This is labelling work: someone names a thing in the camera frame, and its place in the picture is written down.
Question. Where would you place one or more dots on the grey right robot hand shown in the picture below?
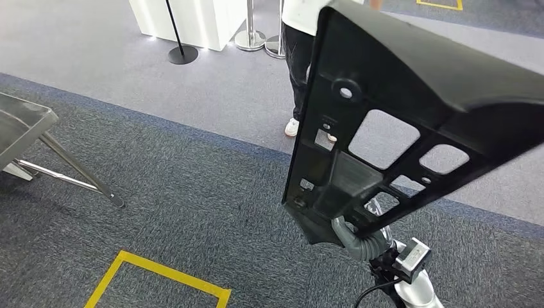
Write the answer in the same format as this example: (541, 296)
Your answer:
(374, 207)

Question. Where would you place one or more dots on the black plastic frame part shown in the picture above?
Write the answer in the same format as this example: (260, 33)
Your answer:
(382, 55)

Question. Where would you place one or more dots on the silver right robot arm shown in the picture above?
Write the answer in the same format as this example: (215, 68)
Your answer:
(361, 248)

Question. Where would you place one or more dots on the stainless steel workbench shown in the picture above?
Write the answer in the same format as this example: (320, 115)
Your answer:
(17, 123)

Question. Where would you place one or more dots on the person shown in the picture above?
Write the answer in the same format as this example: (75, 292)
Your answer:
(299, 63)

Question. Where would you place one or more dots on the yellow floor tape square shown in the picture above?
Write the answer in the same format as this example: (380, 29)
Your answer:
(178, 275)

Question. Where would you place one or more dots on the white display counter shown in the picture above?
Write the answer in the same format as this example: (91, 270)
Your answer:
(191, 21)

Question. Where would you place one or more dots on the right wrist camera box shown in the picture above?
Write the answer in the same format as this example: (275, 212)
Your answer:
(412, 257)

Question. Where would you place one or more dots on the chrome stanchion post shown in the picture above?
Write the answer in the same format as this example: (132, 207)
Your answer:
(275, 46)
(250, 40)

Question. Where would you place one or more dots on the black stanchion post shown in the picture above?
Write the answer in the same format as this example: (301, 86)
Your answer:
(182, 55)

